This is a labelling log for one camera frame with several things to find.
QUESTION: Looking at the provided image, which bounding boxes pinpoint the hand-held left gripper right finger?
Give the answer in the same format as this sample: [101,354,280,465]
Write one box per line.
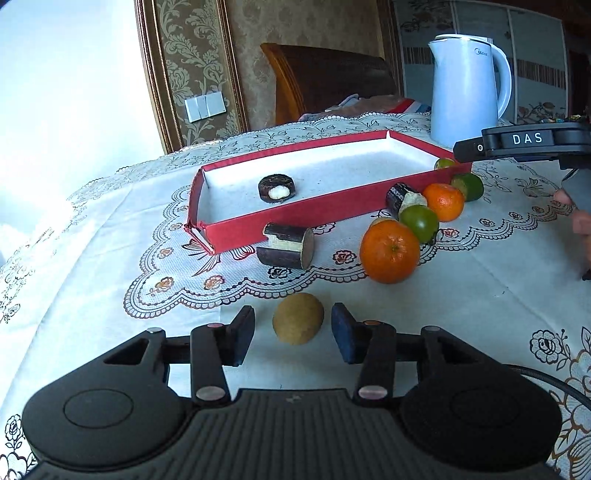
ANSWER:
[330,302,481,407]

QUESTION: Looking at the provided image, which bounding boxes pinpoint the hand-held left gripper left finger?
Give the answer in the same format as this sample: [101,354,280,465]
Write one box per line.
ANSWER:
[104,305,256,407]

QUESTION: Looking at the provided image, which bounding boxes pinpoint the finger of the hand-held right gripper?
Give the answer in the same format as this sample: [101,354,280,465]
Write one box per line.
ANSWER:
[453,137,485,164]

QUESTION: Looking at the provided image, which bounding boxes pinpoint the bright green fruit piece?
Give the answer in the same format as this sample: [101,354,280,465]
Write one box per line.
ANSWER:
[450,173,484,202]

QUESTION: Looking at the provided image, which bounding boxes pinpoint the small orange tangerine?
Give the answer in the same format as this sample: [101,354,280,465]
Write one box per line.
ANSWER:
[422,183,465,223]

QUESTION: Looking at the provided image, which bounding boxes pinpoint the dark green tangerine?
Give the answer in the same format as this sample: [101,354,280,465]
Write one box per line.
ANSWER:
[398,204,440,245]

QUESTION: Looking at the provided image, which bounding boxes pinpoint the large orange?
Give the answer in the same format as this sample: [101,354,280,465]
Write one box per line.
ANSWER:
[359,219,421,284]

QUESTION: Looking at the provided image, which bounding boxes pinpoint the split sugarcane piece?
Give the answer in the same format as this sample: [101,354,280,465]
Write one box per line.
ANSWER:
[256,222,315,269]

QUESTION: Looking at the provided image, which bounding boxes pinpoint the red cardboard box tray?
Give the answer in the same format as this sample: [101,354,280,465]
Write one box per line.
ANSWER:
[185,129,472,256]

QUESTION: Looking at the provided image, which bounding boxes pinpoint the round sugarcane piece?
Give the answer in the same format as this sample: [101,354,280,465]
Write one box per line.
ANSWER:
[257,174,296,204]

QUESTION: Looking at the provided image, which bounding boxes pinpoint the person's right hand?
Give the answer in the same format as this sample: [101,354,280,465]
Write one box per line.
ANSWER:
[553,189,591,280]

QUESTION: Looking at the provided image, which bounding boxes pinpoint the white electric kettle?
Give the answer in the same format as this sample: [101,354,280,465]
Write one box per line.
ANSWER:
[427,34,513,149]

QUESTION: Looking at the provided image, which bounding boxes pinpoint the thick sugarcane piece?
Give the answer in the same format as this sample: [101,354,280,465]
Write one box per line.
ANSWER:
[385,182,428,220]

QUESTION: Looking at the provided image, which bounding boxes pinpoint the patterned wardrobe doors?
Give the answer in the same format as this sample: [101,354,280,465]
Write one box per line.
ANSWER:
[392,0,571,125]

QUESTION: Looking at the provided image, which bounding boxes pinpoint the pile of clothes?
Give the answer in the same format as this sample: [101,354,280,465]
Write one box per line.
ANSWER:
[300,93,432,123]

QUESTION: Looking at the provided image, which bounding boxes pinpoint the brown wooden headboard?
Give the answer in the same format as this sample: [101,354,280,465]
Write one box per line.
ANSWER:
[260,42,402,125]

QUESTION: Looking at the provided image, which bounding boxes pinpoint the black cable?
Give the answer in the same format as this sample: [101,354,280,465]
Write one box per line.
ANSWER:
[503,364,591,416]

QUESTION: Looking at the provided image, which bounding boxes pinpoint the white wall light switch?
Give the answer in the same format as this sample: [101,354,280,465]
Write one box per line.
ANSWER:
[185,91,227,122]

